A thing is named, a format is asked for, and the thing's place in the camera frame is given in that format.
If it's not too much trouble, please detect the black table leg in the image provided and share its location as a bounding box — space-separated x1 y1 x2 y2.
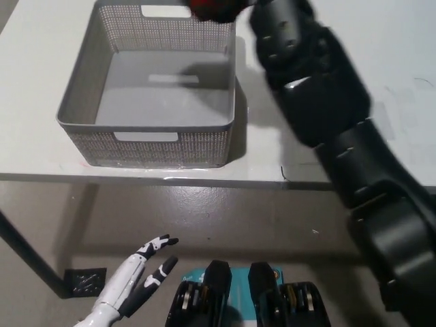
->
0 208 74 300

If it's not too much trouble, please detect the grey perforated plastic basket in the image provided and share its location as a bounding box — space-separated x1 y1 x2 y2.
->
56 0 238 168

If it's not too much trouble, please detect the black teal robot body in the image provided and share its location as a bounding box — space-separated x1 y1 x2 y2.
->
165 260 331 327

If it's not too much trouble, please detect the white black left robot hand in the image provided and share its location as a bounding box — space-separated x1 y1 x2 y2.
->
96 234 180 313

